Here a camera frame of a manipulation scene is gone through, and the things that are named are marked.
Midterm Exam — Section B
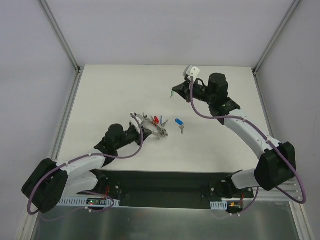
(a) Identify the metal key organiser ring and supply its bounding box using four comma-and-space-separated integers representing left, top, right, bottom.
139, 112, 170, 140

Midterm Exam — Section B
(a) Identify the red key tag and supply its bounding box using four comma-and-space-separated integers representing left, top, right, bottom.
153, 116, 160, 125

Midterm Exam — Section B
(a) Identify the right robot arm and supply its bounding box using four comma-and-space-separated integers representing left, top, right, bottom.
172, 73, 296, 199

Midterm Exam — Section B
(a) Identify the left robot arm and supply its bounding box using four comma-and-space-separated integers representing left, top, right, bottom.
21, 122, 153, 215

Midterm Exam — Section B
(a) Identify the silver key with blue tag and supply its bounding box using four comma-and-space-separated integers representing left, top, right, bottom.
175, 118, 185, 134

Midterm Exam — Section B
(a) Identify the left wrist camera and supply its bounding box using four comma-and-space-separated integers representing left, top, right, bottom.
129, 112, 144, 132

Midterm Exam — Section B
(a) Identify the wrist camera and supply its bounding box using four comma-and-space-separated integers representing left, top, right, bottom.
129, 112, 144, 132
183, 65, 201, 81

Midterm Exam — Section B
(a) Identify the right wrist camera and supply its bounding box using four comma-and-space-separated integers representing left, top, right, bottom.
183, 65, 201, 81

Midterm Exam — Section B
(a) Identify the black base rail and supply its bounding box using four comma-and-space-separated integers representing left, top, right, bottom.
76, 169, 261, 208

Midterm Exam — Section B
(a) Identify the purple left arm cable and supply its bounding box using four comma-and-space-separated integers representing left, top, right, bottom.
27, 117, 145, 222

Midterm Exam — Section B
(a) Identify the left white cable duct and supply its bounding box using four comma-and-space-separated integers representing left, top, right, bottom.
57, 196, 120, 208

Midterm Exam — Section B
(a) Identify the white cable duct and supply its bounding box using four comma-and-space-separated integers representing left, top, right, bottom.
57, 196, 120, 208
210, 200, 228, 211

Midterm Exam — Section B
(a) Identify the right white cable duct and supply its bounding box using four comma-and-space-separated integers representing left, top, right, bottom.
210, 200, 228, 211

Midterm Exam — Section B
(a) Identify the aluminium frame right post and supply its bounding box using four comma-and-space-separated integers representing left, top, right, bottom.
252, 0, 303, 76

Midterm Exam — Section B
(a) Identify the aluminium frame post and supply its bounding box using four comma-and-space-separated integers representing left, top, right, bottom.
252, 0, 303, 76
37, 0, 81, 73

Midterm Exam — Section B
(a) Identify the aluminium frame left post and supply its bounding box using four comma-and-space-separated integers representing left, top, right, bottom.
37, 0, 81, 73

